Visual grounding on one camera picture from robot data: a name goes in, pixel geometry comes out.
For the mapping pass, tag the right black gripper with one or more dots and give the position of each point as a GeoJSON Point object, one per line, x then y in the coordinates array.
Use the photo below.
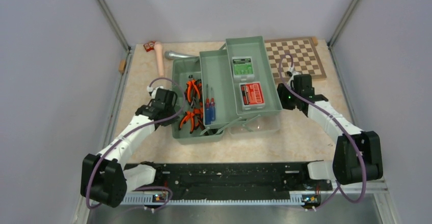
{"type": "Point", "coordinates": [281, 91]}

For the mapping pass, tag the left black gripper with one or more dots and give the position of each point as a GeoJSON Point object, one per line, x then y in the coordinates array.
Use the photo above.
{"type": "Point", "coordinates": [168, 122]}

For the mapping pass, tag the orange black combination pliers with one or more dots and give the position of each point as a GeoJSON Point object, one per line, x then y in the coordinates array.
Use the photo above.
{"type": "Point", "coordinates": [189, 116]}

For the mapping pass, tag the orange black small pliers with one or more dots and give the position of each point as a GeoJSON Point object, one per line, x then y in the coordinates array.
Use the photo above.
{"type": "Point", "coordinates": [191, 87]}

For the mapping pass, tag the orange black cutting pliers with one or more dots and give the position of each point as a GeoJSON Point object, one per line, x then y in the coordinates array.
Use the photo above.
{"type": "Point", "coordinates": [198, 97]}

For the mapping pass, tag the red labelled small box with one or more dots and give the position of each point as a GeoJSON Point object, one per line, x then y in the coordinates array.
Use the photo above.
{"type": "Point", "coordinates": [251, 96]}

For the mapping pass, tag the clear green small case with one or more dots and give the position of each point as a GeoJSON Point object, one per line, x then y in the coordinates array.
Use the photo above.
{"type": "Point", "coordinates": [242, 69]}

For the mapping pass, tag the green plastic tool box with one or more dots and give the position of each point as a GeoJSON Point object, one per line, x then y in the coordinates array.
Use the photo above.
{"type": "Point", "coordinates": [213, 67]}

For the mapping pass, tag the orange black long-nose pliers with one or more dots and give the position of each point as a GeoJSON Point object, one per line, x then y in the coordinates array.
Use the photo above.
{"type": "Point", "coordinates": [199, 118]}

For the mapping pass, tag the red handled screwdriver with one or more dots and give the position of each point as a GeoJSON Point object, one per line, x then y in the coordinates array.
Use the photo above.
{"type": "Point", "coordinates": [212, 105]}

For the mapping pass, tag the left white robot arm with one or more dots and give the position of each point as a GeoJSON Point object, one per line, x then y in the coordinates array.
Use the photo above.
{"type": "Point", "coordinates": [105, 178]}

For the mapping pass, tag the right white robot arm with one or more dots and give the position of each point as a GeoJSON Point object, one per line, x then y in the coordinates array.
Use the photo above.
{"type": "Point", "coordinates": [358, 153]}

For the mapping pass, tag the wooden chessboard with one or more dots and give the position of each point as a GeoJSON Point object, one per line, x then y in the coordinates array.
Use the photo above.
{"type": "Point", "coordinates": [305, 56]}

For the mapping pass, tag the silver metal microphone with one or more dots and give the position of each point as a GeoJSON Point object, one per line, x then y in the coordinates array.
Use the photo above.
{"type": "Point", "coordinates": [172, 55]}

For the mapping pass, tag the small wooden block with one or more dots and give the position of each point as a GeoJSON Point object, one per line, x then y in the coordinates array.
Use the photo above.
{"type": "Point", "coordinates": [122, 66]}

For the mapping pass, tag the small red card box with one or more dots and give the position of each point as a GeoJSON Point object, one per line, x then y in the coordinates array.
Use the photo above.
{"type": "Point", "coordinates": [149, 46]}

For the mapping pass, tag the beige wooden handle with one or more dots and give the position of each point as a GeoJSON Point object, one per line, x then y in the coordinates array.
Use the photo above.
{"type": "Point", "coordinates": [158, 48]}

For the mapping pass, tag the black mounting base rail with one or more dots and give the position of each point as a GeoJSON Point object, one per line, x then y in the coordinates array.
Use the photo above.
{"type": "Point", "coordinates": [236, 182]}

